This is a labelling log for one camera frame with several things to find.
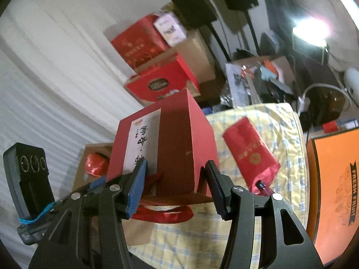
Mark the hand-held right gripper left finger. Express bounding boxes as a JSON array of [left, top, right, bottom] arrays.
[[28, 158, 149, 269]]

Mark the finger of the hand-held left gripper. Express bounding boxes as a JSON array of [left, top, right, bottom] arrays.
[[53, 175, 108, 209]]

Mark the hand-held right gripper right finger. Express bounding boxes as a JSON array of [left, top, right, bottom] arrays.
[[205, 160, 323, 269]]

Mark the red foil ball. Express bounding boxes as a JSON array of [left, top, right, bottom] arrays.
[[85, 152, 110, 178]]

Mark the brown cardboard box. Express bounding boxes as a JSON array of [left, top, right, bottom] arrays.
[[71, 143, 153, 245]]

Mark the red foil pouch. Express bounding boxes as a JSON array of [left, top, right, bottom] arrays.
[[222, 116, 281, 197]]

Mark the red gift box white label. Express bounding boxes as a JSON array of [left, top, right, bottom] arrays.
[[107, 88, 220, 225]]

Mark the white curtain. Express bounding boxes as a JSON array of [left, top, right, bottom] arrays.
[[0, 0, 146, 258]]

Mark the red carton with round emblem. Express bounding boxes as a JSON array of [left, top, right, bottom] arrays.
[[124, 53, 201, 107]]

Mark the flat orange box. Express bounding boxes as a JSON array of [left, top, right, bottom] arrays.
[[306, 129, 359, 264]]

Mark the brown cardboard carton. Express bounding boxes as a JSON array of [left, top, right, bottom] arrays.
[[160, 29, 216, 90]]

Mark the brown container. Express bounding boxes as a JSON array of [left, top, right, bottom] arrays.
[[311, 82, 347, 126]]

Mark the red patterned gift carton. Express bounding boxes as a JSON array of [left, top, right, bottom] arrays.
[[111, 15, 170, 68]]

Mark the small white box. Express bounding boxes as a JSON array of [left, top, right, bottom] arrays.
[[154, 13, 188, 47]]

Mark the white round appliance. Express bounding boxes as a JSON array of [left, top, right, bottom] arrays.
[[344, 67, 359, 110]]

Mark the bright lamp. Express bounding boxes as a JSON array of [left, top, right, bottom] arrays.
[[292, 17, 330, 48]]

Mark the black monitor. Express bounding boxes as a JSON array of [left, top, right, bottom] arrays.
[[264, 0, 298, 51]]

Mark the white cable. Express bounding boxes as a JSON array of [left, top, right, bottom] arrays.
[[297, 83, 350, 113]]

